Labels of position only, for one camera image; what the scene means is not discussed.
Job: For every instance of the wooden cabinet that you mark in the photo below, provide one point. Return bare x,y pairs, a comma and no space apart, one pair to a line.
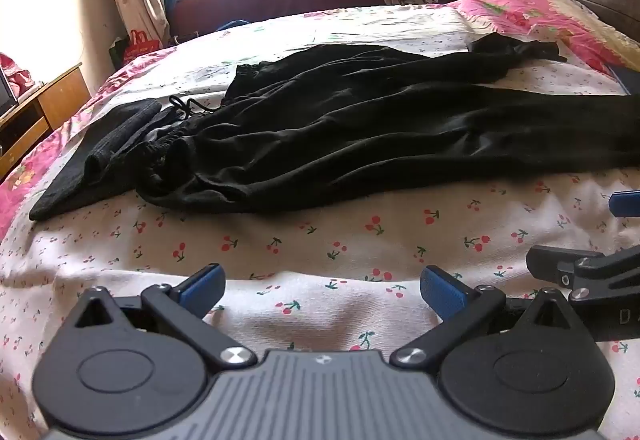
60,99

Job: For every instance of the cherry print bed sheet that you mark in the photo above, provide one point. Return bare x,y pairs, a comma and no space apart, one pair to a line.
320,245

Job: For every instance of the dark green bag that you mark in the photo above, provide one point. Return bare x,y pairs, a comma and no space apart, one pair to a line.
117,52

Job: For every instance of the dark blue folded cloth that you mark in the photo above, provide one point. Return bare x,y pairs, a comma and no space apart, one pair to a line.
627,79

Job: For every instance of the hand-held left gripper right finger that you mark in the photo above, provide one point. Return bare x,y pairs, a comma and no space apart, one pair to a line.
440,292

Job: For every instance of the dark grey folded cloth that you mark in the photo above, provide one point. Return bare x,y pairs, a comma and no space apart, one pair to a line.
95,154

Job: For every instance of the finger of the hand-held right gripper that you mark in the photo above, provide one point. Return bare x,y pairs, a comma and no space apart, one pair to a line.
550,265
625,204

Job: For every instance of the television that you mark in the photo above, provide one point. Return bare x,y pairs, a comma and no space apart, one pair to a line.
6,92

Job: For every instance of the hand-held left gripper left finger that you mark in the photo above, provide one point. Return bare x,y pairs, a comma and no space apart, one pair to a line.
207,282

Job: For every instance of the red patterned cloth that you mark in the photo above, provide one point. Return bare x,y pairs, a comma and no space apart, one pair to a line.
15,69

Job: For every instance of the red shopping bag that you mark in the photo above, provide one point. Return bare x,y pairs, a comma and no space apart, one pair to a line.
141,47

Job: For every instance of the pink floral quilt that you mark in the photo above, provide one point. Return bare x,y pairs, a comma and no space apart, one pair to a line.
525,9

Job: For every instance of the black pants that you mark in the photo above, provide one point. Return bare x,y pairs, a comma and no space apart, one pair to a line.
350,129

